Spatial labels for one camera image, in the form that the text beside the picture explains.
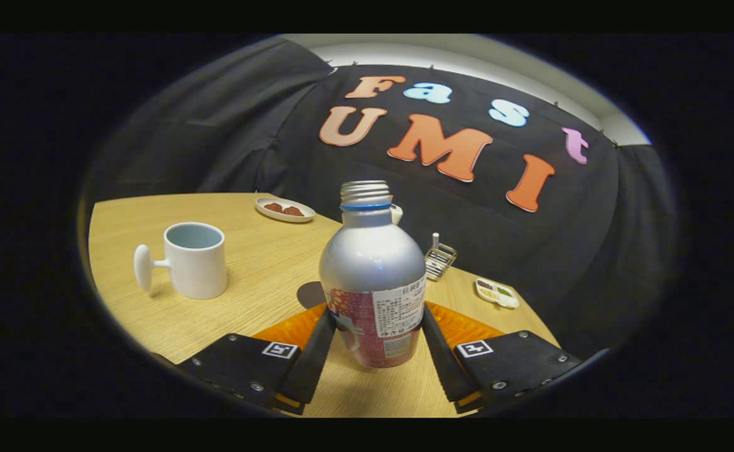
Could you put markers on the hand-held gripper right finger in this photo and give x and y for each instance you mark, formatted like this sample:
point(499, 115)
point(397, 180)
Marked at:
point(443, 367)

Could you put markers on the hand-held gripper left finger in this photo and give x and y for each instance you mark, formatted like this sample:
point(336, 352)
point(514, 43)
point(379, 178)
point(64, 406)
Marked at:
point(311, 367)

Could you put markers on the dark brown round coaster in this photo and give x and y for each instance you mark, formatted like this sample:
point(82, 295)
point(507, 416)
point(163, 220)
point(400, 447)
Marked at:
point(309, 294)

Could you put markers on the silver juice bottle red label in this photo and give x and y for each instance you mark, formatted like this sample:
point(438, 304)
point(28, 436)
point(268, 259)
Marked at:
point(370, 263)

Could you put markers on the white divided sauce dish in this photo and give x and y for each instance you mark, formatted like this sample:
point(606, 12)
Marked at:
point(510, 301)

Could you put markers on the wooden table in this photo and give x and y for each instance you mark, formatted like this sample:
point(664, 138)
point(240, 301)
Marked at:
point(266, 263)

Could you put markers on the white utensil in basket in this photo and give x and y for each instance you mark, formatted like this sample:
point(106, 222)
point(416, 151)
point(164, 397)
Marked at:
point(435, 240)

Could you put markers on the red food piece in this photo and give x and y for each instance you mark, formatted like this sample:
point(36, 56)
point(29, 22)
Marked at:
point(273, 207)
point(293, 211)

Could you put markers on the white toaster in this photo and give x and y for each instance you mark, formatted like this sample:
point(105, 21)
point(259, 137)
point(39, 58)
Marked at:
point(397, 215)

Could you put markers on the small white round plate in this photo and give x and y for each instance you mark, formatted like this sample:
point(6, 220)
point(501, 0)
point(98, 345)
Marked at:
point(265, 211)

